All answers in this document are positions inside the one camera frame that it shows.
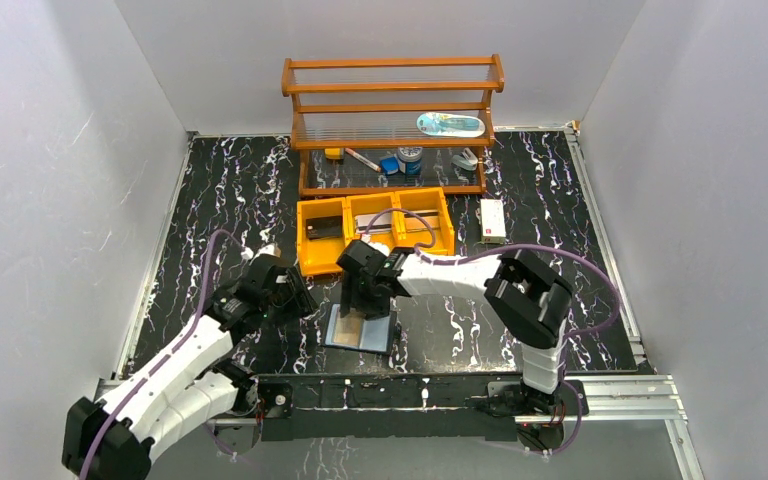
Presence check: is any gold VIP card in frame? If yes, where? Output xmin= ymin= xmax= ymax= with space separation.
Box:
xmin=325 ymin=314 xmax=365 ymax=350

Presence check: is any black leather card holder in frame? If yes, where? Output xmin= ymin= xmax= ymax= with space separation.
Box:
xmin=322 ymin=304 xmax=398 ymax=355

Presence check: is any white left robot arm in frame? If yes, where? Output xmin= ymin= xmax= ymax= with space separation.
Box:
xmin=61 ymin=248 xmax=317 ymax=479

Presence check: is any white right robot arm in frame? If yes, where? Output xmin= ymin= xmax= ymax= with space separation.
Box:
xmin=336 ymin=240 xmax=573 ymax=414

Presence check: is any silver cards stack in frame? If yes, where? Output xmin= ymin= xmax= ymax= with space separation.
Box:
xmin=353 ymin=212 xmax=393 ymax=235

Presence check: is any black cards stack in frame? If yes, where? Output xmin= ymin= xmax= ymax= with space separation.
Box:
xmin=305 ymin=216 xmax=343 ymax=241

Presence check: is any gold cards stack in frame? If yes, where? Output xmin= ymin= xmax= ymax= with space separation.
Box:
xmin=403 ymin=210 xmax=440 ymax=233

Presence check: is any left yellow plastic bin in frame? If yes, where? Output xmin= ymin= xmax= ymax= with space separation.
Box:
xmin=296 ymin=197 xmax=347 ymax=276

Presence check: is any yellow plastic bin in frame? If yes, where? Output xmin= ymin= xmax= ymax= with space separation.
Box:
xmin=395 ymin=187 xmax=456 ymax=255
xmin=343 ymin=193 xmax=398 ymax=249
xmin=296 ymin=197 xmax=347 ymax=276

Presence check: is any middle yellow plastic bin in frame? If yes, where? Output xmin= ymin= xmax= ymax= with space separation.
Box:
xmin=343 ymin=193 xmax=398 ymax=249

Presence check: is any right yellow plastic bin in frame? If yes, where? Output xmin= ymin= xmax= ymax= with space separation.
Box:
xmin=395 ymin=187 xmax=456 ymax=255

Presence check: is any red white marker pen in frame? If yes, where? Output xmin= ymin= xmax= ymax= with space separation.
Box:
xmin=344 ymin=147 xmax=382 ymax=173

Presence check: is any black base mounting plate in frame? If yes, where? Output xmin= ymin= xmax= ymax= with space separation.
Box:
xmin=195 ymin=372 xmax=567 ymax=444

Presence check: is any round tape tin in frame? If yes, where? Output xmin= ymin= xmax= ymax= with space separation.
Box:
xmin=396 ymin=146 xmax=424 ymax=175

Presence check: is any small yellow object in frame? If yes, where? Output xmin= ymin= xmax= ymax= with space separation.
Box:
xmin=323 ymin=147 xmax=345 ymax=161

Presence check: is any white small box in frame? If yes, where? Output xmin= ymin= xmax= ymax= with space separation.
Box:
xmin=479 ymin=198 xmax=507 ymax=245

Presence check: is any grey stapler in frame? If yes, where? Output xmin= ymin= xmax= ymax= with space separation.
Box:
xmin=451 ymin=147 xmax=479 ymax=172

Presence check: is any orange wooden shelf rack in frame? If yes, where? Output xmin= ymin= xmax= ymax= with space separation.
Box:
xmin=280 ymin=53 xmax=505 ymax=199

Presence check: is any blue blister pack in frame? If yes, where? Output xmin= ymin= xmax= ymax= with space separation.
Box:
xmin=416 ymin=112 xmax=486 ymax=138

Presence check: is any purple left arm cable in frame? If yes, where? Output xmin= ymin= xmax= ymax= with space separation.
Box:
xmin=79 ymin=229 xmax=253 ymax=480

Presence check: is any aluminium frame rail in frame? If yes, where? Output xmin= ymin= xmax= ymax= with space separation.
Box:
xmin=72 ymin=378 xmax=707 ymax=480

